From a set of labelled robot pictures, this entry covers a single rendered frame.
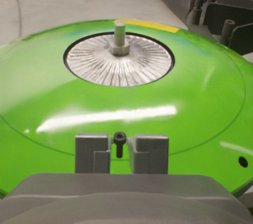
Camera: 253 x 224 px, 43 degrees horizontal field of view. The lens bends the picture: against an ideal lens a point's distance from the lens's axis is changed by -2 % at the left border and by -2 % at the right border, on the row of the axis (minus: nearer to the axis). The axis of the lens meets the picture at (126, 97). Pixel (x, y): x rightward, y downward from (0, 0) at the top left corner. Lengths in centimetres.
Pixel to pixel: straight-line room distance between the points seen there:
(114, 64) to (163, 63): 5
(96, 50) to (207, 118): 12
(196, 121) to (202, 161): 3
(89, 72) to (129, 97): 5
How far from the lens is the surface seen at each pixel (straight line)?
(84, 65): 30
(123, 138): 18
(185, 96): 27
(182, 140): 24
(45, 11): 90
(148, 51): 32
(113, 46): 30
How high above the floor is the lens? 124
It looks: 36 degrees down
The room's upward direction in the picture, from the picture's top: 2 degrees clockwise
